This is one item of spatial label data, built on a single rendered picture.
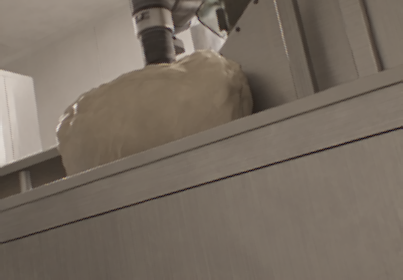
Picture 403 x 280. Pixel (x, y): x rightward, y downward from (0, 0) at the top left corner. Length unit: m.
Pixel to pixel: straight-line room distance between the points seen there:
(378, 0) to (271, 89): 0.24
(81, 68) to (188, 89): 3.81
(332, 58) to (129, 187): 0.41
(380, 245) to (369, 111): 0.16
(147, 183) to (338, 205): 0.29
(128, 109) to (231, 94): 0.18
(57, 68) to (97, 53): 0.41
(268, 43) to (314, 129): 0.37
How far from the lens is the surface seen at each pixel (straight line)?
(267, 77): 1.09
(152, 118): 0.99
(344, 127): 0.75
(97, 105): 1.06
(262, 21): 1.12
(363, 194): 0.74
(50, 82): 4.96
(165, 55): 1.32
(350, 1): 0.96
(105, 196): 0.93
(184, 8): 1.45
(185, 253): 0.84
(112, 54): 4.58
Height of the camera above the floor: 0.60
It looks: 14 degrees up
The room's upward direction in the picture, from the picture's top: 11 degrees counter-clockwise
